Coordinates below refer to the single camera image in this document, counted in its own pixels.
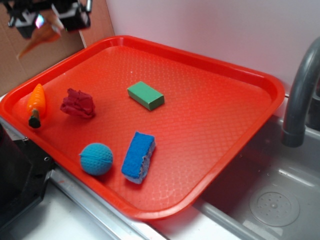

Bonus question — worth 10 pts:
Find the red plastic tray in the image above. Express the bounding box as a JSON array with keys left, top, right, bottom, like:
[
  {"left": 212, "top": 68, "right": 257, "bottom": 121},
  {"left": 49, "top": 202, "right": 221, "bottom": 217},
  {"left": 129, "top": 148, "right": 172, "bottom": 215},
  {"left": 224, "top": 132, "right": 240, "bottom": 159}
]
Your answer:
[{"left": 0, "top": 36, "right": 285, "bottom": 221}]

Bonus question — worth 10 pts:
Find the blue sponge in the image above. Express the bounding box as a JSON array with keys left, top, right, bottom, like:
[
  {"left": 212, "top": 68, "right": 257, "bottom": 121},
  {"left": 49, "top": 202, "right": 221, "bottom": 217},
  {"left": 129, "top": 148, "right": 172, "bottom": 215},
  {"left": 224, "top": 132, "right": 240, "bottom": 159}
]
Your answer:
[{"left": 121, "top": 132, "right": 156, "bottom": 184}]

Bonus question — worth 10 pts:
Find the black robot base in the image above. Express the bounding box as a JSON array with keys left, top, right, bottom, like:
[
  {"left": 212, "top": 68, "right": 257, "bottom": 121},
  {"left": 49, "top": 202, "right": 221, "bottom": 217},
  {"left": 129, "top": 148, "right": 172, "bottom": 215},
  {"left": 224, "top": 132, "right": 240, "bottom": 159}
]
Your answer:
[{"left": 0, "top": 126, "right": 54, "bottom": 231}]

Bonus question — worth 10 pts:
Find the brown cardboard panel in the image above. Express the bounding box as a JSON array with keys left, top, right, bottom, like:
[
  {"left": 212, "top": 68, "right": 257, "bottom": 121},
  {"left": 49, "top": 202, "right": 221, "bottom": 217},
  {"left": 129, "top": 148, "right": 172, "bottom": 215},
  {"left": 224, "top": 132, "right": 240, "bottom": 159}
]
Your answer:
[{"left": 0, "top": 0, "right": 114, "bottom": 96}]

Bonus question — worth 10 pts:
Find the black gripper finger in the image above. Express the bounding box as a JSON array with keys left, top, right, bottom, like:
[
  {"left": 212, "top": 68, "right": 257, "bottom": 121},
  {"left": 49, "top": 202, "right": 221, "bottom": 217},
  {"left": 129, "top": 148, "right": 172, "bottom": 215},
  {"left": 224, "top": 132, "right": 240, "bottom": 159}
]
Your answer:
[
  {"left": 52, "top": 2, "right": 91, "bottom": 32},
  {"left": 8, "top": 9, "right": 39, "bottom": 39}
]

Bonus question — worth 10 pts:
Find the grey sink basin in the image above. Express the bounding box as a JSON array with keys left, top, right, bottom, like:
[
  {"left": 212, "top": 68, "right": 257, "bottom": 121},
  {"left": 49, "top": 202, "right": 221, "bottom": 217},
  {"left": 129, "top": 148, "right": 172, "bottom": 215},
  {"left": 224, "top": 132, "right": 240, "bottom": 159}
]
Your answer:
[{"left": 195, "top": 117, "right": 320, "bottom": 240}]

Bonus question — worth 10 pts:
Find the beige conch shell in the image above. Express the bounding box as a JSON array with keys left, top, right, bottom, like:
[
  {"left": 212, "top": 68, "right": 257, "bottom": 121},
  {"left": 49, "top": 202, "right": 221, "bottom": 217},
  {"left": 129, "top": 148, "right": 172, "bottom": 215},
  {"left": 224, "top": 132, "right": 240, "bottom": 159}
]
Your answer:
[{"left": 17, "top": 10, "right": 65, "bottom": 59}]

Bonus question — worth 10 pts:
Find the round sink drain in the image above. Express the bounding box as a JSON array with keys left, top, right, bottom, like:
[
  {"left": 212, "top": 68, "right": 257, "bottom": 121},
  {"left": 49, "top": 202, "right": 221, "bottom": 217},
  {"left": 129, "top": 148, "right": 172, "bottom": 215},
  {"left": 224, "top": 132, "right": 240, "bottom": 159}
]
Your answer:
[{"left": 249, "top": 186, "right": 300, "bottom": 227}]

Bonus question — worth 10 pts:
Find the green rectangular block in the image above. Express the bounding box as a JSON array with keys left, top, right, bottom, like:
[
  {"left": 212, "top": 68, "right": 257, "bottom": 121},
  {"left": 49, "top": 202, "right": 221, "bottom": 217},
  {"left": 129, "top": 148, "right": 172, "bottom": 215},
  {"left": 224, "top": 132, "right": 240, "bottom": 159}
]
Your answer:
[{"left": 127, "top": 81, "right": 165, "bottom": 111}]

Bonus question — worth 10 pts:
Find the orange toy carrot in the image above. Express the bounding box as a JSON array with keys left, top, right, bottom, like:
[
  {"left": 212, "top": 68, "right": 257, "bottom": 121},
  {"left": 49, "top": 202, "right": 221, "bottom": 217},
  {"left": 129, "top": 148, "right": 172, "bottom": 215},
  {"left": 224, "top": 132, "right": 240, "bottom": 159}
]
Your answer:
[{"left": 26, "top": 83, "right": 47, "bottom": 129}]

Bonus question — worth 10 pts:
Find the red cloth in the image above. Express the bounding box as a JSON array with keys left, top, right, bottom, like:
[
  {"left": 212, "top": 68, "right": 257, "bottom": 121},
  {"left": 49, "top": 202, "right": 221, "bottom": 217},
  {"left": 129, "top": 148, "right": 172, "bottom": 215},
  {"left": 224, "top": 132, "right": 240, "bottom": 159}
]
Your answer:
[{"left": 60, "top": 88, "right": 96, "bottom": 119}]

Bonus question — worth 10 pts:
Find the grey faucet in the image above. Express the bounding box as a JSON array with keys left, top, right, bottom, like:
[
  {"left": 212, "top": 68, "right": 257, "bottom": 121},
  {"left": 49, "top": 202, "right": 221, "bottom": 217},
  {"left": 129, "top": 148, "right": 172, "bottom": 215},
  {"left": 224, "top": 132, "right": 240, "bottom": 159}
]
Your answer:
[{"left": 281, "top": 38, "right": 320, "bottom": 148}]

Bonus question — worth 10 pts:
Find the blue textured ball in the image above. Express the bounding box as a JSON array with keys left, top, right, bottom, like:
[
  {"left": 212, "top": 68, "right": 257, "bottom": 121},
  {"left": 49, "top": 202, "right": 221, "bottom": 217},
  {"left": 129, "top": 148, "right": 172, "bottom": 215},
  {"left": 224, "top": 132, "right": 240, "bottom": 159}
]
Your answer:
[{"left": 79, "top": 143, "right": 114, "bottom": 176}]

